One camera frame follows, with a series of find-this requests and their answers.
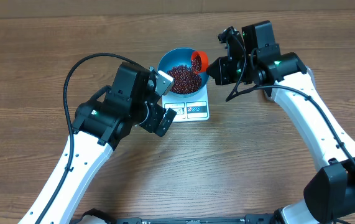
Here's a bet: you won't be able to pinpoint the left black cable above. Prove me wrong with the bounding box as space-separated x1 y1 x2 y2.
34 52 144 224

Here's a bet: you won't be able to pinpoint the blue metal bowl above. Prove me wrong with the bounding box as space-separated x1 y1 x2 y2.
158 47 209 92

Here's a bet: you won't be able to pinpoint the right black cable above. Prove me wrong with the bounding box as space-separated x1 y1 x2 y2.
225 34 355 200

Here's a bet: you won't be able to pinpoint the red scoop with blue handle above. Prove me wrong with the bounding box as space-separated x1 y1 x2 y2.
191 51 209 74

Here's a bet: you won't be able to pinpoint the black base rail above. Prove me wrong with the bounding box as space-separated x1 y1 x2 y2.
70 207 332 224

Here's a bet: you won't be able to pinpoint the white digital kitchen scale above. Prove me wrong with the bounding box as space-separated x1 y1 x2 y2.
162 85 210 123

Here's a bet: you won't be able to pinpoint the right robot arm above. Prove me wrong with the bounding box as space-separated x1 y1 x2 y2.
206 21 355 223

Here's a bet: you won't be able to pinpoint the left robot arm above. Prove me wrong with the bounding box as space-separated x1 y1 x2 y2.
20 62 176 223

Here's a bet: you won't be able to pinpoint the black cable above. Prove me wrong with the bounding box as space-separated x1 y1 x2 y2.
34 52 144 224
225 34 355 200

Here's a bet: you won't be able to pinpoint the red beans in bowl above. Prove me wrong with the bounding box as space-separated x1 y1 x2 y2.
167 65 202 95

